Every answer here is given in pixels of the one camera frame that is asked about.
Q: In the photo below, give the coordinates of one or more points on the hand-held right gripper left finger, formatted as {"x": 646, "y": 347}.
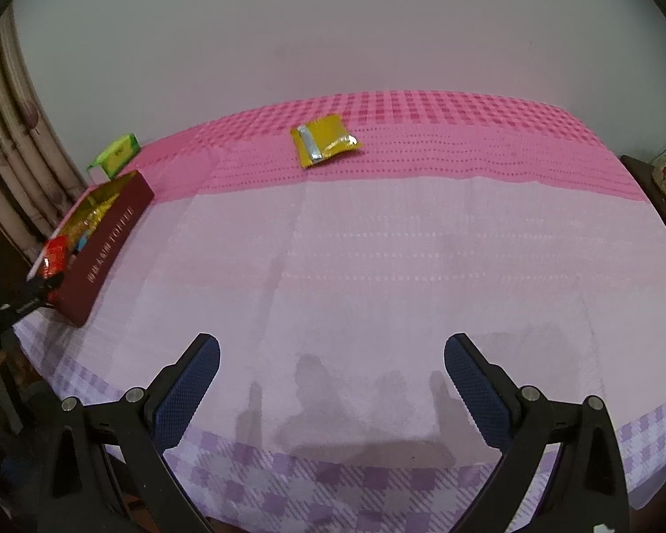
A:
{"x": 186, "y": 394}

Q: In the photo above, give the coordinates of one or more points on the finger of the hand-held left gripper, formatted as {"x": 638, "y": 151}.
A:
{"x": 39, "y": 291}

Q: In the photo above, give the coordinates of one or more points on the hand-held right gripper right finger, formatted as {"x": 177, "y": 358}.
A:
{"x": 477, "y": 394}

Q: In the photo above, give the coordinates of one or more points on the red snack packet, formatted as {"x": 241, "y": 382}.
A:
{"x": 55, "y": 255}

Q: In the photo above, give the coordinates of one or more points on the dark red tin box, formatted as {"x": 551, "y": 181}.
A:
{"x": 105, "y": 250}

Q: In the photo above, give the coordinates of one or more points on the yellow packet with silver strip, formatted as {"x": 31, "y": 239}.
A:
{"x": 327, "y": 136}

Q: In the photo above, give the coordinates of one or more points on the beige patterned curtain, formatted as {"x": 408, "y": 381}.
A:
{"x": 11, "y": 150}

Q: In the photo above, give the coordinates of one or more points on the green tissue pack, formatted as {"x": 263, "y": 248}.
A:
{"x": 116, "y": 155}

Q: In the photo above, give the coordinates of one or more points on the pink checked tablecloth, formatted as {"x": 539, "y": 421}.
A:
{"x": 366, "y": 261}

